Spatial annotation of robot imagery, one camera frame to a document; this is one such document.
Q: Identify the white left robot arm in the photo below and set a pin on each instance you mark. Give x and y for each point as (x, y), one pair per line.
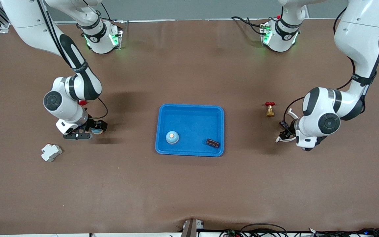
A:
(357, 33)

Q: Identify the blue desk bell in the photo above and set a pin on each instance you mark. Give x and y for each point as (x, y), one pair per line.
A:
(172, 137)
(97, 131)

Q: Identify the grey metal table bracket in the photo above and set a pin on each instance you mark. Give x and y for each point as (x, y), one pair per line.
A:
(191, 228)

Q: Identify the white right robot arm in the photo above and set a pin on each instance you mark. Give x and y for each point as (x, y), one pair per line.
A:
(28, 19)

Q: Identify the black capacitor block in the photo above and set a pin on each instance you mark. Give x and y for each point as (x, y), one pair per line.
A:
(213, 143)
(284, 124)

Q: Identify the blue plastic tray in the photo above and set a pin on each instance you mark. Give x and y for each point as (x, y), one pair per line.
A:
(192, 125)

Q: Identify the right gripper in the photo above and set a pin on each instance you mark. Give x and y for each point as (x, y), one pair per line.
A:
(92, 124)

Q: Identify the red push button grey body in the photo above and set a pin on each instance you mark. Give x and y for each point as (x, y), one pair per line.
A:
(83, 102)

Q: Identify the white curved plastic strip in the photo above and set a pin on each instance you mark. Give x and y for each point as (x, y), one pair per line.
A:
(292, 114)

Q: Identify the white circuit breaker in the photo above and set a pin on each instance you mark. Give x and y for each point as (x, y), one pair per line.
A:
(51, 153)

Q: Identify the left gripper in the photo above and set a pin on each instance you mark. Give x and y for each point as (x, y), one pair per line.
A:
(288, 130)

